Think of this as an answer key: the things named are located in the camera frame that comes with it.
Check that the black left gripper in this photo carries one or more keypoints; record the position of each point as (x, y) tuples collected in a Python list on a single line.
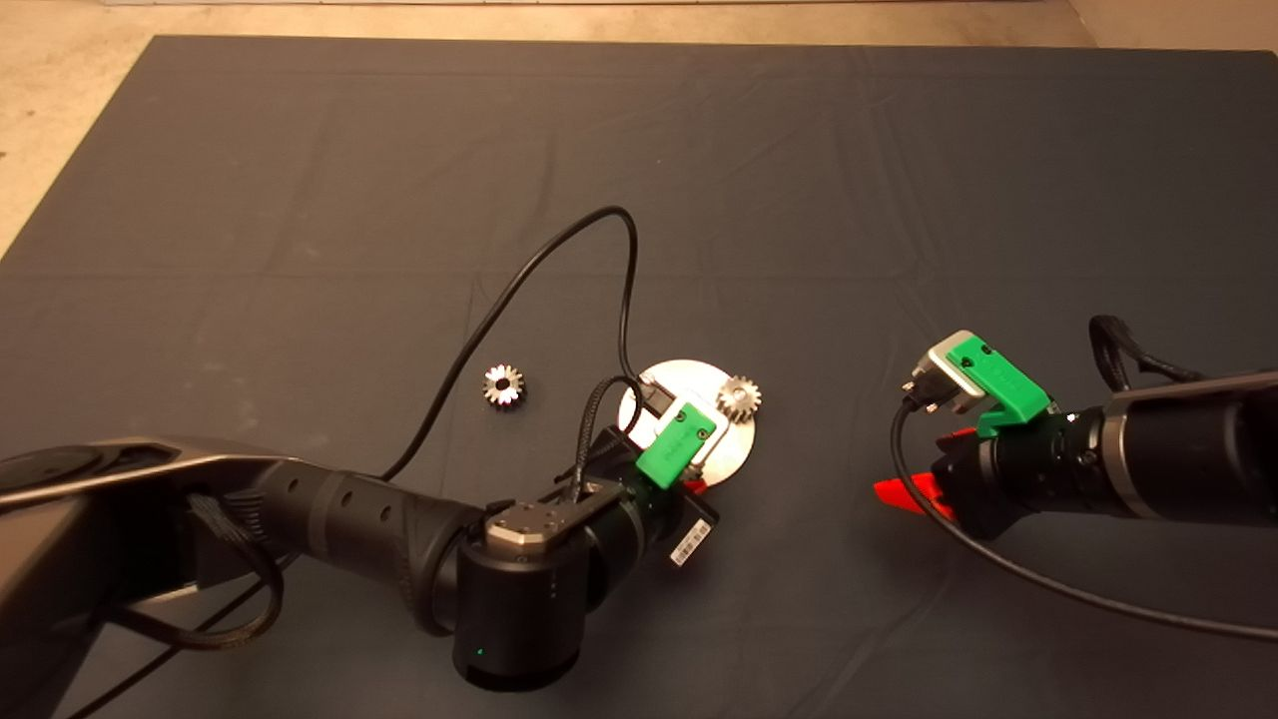
[(679, 519)]

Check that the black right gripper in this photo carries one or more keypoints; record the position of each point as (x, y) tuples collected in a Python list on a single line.
[(1018, 474)]

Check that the dark steel planetary gear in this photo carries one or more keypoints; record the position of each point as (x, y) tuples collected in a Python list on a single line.
[(747, 391)]

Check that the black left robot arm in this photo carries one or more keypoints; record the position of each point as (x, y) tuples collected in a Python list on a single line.
[(519, 619)]

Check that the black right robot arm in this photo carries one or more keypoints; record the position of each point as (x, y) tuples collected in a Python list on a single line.
[(1188, 454)]

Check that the round metal carrier plate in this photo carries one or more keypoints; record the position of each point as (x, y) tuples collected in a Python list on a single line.
[(734, 449)]

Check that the shiny steel planetary gear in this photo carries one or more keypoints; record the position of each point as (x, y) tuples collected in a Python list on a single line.
[(493, 377)]

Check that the dark grey table cloth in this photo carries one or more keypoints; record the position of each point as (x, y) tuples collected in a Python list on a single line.
[(699, 150)]

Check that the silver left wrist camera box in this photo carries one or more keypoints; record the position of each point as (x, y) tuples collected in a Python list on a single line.
[(707, 444)]

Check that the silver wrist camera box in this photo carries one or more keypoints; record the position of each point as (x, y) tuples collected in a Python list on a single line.
[(707, 444), (939, 369)]

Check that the green left camera mount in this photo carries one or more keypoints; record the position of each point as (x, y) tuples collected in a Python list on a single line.
[(669, 449)]

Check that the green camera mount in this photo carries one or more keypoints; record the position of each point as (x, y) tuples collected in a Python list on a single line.
[(669, 449), (1003, 384)]

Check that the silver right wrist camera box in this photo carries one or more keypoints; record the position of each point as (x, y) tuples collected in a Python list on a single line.
[(939, 369)]

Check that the green right camera mount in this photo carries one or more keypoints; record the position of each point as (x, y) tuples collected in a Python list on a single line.
[(1003, 384)]

